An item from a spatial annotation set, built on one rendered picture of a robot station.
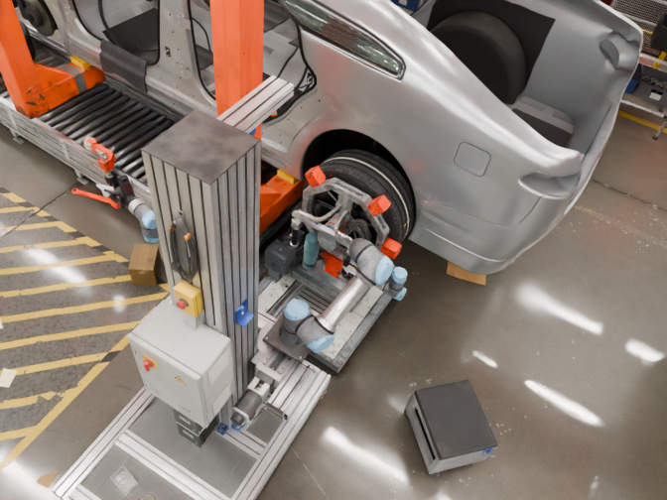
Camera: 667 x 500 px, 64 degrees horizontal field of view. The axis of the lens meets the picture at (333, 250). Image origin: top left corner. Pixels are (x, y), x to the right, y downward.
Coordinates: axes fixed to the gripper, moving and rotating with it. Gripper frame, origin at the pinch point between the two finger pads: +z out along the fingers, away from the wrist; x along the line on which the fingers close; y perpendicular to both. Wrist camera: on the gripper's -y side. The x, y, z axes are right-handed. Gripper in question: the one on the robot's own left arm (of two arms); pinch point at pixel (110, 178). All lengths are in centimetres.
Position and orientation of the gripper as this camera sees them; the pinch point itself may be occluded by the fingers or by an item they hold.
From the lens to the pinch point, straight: 276.9
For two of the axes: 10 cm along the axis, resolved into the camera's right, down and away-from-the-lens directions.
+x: 6.7, -4.1, 6.2
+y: -2.1, 7.0, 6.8
